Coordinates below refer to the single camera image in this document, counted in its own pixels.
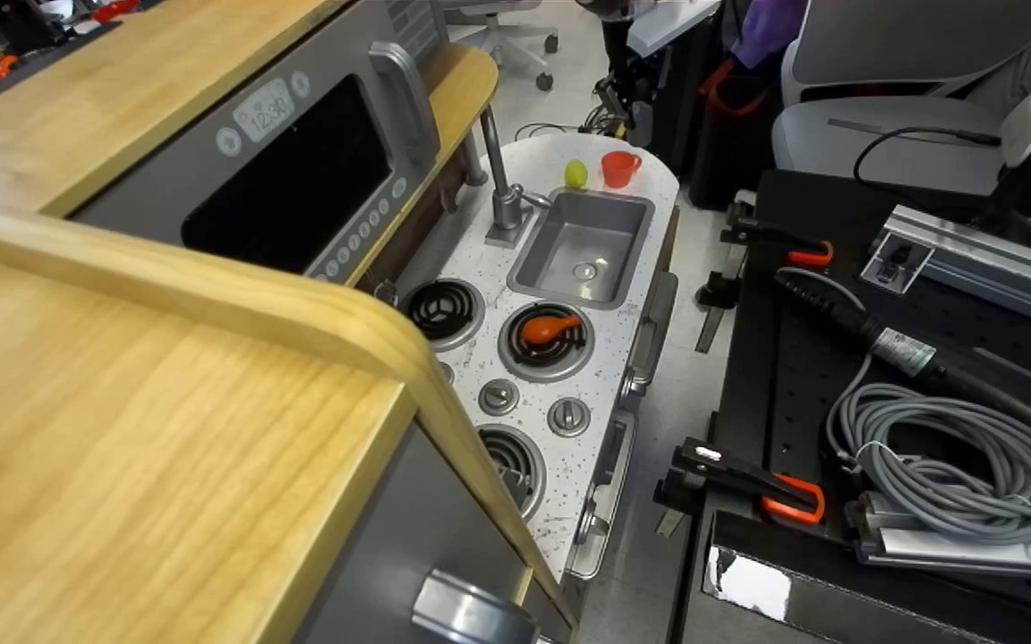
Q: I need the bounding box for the orange object in bowl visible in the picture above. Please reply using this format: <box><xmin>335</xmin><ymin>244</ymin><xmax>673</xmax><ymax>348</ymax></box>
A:
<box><xmin>496</xmin><ymin>298</ymin><xmax>597</xmax><ymax>384</ymax></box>

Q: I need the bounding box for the red toy cup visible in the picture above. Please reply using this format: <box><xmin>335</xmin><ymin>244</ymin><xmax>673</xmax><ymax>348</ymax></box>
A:
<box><xmin>597</xmin><ymin>147</ymin><xmax>644</xmax><ymax>192</ymax></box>

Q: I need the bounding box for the black toy stove burner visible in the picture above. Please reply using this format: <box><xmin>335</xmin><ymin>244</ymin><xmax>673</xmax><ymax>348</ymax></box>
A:
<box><xmin>476</xmin><ymin>423</ymin><xmax>550</xmax><ymax>520</ymax></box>
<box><xmin>396</xmin><ymin>274</ymin><xmax>492</xmax><ymax>354</ymax></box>

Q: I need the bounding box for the silver stove knob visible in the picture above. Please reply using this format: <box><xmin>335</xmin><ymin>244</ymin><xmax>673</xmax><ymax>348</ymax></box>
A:
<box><xmin>476</xmin><ymin>376</ymin><xmax>521</xmax><ymax>420</ymax></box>
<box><xmin>543</xmin><ymin>394</ymin><xmax>595</xmax><ymax>441</ymax></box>

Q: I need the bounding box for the silver toy sink basin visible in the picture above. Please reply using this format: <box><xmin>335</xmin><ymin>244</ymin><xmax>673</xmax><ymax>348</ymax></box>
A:
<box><xmin>506</xmin><ymin>186</ymin><xmax>659</xmax><ymax>310</ymax></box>

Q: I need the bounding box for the silver toy faucet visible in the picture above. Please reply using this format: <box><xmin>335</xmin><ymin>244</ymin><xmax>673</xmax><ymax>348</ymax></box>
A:
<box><xmin>471</xmin><ymin>101</ymin><xmax>543</xmax><ymax>252</ymax></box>

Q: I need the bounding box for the small black clamp piece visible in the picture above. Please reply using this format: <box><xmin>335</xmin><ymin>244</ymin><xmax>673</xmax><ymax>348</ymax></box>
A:
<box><xmin>691</xmin><ymin>267</ymin><xmax>747</xmax><ymax>359</ymax></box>

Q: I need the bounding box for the grey toy microwave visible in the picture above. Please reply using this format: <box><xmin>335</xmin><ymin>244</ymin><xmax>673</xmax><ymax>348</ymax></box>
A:
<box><xmin>66</xmin><ymin>0</ymin><xmax>453</xmax><ymax>291</ymax></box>

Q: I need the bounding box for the shiny metal plate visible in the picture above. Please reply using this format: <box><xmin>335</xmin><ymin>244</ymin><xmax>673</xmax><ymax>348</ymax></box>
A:
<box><xmin>708</xmin><ymin>539</ymin><xmax>798</xmax><ymax>627</ymax></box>

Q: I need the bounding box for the purple cloth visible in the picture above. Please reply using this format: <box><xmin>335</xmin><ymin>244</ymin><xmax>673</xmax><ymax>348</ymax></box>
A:
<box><xmin>719</xmin><ymin>0</ymin><xmax>811</xmax><ymax>76</ymax></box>

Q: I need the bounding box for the wooden toy kitchen unit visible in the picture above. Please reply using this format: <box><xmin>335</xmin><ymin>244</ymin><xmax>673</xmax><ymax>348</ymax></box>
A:
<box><xmin>0</xmin><ymin>0</ymin><xmax>686</xmax><ymax>644</ymax></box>

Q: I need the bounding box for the silver flat bar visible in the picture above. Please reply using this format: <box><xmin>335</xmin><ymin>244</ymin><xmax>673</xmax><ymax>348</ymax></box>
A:
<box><xmin>852</xmin><ymin>493</ymin><xmax>1031</xmax><ymax>582</ymax></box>

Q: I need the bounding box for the grey oven door handle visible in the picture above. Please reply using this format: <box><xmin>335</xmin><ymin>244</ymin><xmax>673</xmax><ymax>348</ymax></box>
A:
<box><xmin>622</xmin><ymin>264</ymin><xmax>679</xmax><ymax>401</ymax></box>

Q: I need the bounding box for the grey cabinet door silver handle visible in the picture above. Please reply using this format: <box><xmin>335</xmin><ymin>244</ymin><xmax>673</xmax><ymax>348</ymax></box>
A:
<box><xmin>292</xmin><ymin>420</ymin><xmax>581</xmax><ymax>644</ymax></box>

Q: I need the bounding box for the black clamp orange handle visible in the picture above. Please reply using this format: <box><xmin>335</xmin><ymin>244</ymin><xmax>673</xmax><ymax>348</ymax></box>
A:
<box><xmin>655</xmin><ymin>433</ymin><xmax>832</xmax><ymax>534</ymax></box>
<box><xmin>719</xmin><ymin>192</ymin><xmax>841</xmax><ymax>274</ymax></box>

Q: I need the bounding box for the black cable silver connector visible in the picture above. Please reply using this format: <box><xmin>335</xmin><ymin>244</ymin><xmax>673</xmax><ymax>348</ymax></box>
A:
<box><xmin>773</xmin><ymin>264</ymin><xmax>1031</xmax><ymax>457</ymax></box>

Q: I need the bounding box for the grey coiled cable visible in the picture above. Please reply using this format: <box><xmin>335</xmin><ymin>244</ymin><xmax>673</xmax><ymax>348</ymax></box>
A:
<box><xmin>823</xmin><ymin>354</ymin><xmax>1031</xmax><ymax>543</ymax></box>

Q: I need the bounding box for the aluminium extrusion rail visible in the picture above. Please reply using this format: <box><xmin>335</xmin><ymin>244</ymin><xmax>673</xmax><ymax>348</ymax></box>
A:
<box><xmin>854</xmin><ymin>202</ymin><xmax>1031</xmax><ymax>335</ymax></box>

